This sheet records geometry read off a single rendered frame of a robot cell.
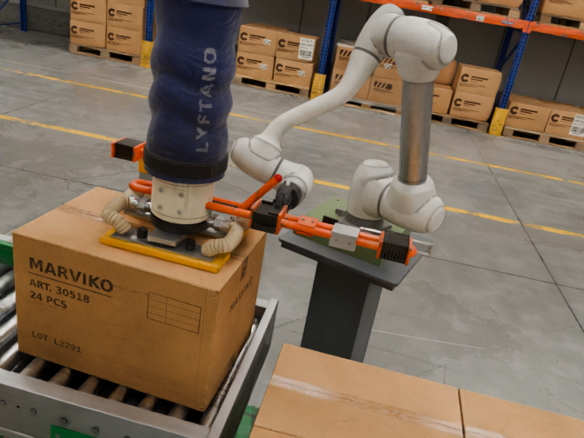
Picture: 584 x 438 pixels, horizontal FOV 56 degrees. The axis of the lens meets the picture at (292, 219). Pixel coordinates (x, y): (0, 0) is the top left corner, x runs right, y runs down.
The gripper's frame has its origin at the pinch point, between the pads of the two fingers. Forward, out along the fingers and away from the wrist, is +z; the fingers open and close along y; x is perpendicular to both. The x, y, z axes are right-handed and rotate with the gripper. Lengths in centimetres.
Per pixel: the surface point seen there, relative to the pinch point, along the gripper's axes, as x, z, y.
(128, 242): 36.2, 12.6, 11.2
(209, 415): 5, 21, 53
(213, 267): 11.5, 14.2, 11.5
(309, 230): -10.4, 3.5, -0.3
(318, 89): 81, -696, 79
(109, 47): 420, -695, 79
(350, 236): -21.3, 3.8, -1.4
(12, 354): 67, 19, 54
